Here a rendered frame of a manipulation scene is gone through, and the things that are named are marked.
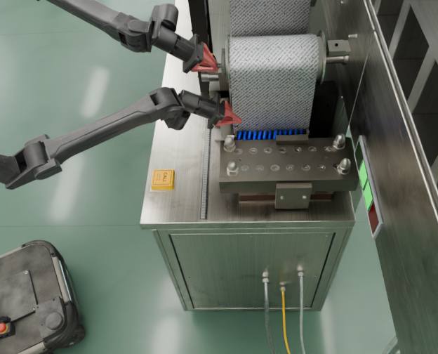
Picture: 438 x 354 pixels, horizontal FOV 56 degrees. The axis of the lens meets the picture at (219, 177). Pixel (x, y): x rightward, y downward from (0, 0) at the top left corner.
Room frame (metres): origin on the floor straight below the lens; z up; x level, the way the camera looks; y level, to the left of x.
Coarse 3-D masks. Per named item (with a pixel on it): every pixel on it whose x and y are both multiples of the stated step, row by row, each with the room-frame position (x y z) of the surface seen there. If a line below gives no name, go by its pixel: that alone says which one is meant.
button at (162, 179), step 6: (156, 174) 0.84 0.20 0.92; (162, 174) 0.84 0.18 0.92; (168, 174) 0.84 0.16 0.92; (174, 174) 0.85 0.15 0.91; (156, 180) 0.82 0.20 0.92; (162, 180) 0.82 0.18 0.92; (168, 180) 0.81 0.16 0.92; (156, 186) 0.80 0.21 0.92; (162, 186) 0.79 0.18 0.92; (168, 186) 0.79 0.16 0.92
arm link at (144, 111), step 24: (144, 96) 0.89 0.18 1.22; (168, 96) 0.88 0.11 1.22; (96, 120) 0.83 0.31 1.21; (120, 120) 0.82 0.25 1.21; (144, 120) 0.83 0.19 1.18; (24, 144) 0.79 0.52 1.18; (48, 144) 0.77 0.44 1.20; (72, 144) 0.77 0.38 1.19; (96, 144) 0.79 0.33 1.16; (48, 168) 0.71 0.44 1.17
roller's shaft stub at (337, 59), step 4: (328, 56) 0.92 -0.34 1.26; (332, 56) 0.92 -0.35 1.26; (336, 56) 0.92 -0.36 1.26; (340, 56) 0.91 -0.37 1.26; (344, 56) 0.91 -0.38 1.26; (348, 56) 0.91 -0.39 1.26; (328, 60) 0.91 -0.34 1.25; (332, 60) 0.91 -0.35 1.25; (336, 60) 0.91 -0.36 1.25; (340, 60) 0.91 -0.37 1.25; (344, 60) 0.90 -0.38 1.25; (344, 64) 0.90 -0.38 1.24
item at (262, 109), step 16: (240, 96) 0.89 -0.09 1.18; (256, 96) 0.89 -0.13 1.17; (272, 96) 0.88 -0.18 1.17; (288, 96) 0.88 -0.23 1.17; (304, 96) 0.87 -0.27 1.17; (240, 112) 0.89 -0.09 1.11; (256, 112) 0.89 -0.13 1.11; (272, 112) 0.88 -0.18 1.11; (288, 112) 0.88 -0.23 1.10; (304, 112) 0.87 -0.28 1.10; (240, 128) 0.90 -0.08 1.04; (256, 128) 0.89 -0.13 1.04; (272, 128) 0.88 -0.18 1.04; (288, 128) 0.88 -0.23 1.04; (304, 128) 0.87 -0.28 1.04
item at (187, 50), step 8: (176, 40) 0.96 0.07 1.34; (184, 40) 0.97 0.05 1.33; (192, 40) 1.00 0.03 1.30; (176, 48) 0.95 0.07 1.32; (184, 48) 0.95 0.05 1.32; (192, 48) 0.96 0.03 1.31; (176, 56) 0.95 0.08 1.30; (184, 56) 0.94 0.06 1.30; (192, 56) 0.94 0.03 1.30; (184, 64) 0.95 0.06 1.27; (192, 64) 0.92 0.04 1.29; (184, 72) 0.93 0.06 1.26
